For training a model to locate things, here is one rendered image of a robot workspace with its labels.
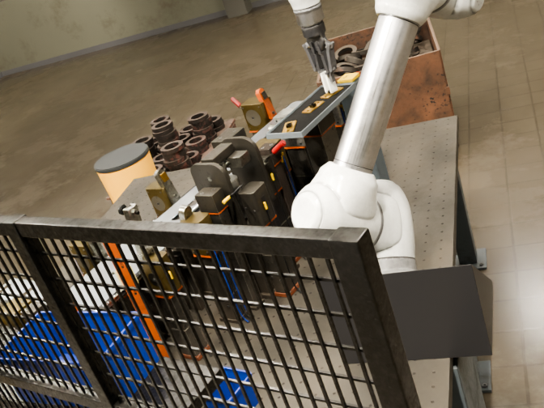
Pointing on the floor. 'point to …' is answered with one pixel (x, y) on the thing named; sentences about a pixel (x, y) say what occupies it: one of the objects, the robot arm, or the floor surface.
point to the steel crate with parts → (431, 82)
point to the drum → (124, 167)
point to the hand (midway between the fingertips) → (329, 82)
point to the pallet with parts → (183, 140)
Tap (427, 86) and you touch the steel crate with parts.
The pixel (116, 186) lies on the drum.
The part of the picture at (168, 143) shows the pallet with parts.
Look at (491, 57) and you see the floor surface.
